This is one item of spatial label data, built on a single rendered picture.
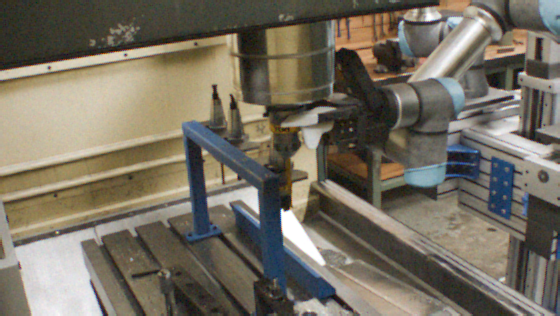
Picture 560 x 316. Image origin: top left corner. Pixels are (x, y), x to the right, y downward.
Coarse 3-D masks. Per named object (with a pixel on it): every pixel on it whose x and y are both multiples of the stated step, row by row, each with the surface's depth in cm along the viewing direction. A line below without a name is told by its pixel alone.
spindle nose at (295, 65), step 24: (312, 24) 85; (240, 48) 87; (264, 48) 85; (288, 48) 85; (312, 48) 86; (240, 72) 89; (264, 72) 87; (288, 72) 86; (312, 72) 87; (240, 96) 91; (264, 96) 88; (288, 96) 88; (312, 96) 89
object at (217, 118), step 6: (210, 102) 157; (216, 102) 156; (210, 108) 158; (216, 108) 157; (222, 108) 158; (210, 114) 158; (216, 114) 157; (222, 114) 158; (210, 120) 158; (216, 120) 157; (222, 120) 158; (216, 126) 158
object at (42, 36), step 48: (0, 0) 62; (48, 0) 64; (96, 0) 66; (144, 0) 69; (192, 0) 72; (240, 0) 74; (288, 0) 77; (336, 0) 81; (384, 0) 84; (432, 0) 88; (0, 48) 63; (48, 48) 65; (96, 48) 68
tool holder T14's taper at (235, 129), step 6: (228, 114) 148; (234, 114) 147; (228, 120) 148; (234, 120) 148; (240, 120) 149; (228, 126) 149; (234, 126) 148; (240, 126) 149; (228, 132) 149; (234, 132) 148; (240, 132) 149; (234, 138) 149
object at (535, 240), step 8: (528, 224) 164; (536, 224) 161; (528, 232) 164; (536, 232) 162; (544, 232) 159; (552, 232) 157; (528, 240) 165; (536, 240) 162; (544, 240) 160; (552, 240) 157; (528, 248) 165; (536, 248) 163; (544, 248) 160; (552, 248) 158; (544, 256) 161; (552, 256) 159
